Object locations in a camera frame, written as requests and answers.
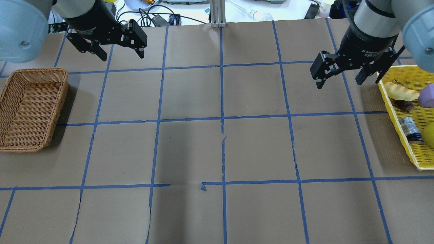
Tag yellow plastic basket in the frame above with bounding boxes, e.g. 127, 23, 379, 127
378, 65, 434, 170

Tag aluminium frame post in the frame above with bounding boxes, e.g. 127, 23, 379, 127
209, 0, 227, 28

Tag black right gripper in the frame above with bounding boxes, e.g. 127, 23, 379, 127
310, 46, 406, 89

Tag black power adapter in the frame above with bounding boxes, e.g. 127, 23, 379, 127
151, 15, 172, 27

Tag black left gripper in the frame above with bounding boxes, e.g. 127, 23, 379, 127
66, 19, 147, 62

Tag blue plate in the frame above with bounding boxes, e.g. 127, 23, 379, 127
124, 0, 160, 11

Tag brown wicker basket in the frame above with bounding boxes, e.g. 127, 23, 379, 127
0, 67, 69, 153

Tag yellow-green round fruit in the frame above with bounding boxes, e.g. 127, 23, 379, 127
422, 122, 434, 149

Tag toy bread loaf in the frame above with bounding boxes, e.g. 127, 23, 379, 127
384, 82, 420, 102

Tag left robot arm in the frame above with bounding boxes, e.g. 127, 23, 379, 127
0, 0, 147, 63

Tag small brown toy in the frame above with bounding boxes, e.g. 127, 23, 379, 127
399, 101, 414, 113

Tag purple block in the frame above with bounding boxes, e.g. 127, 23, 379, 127
418, 84, 434, 108

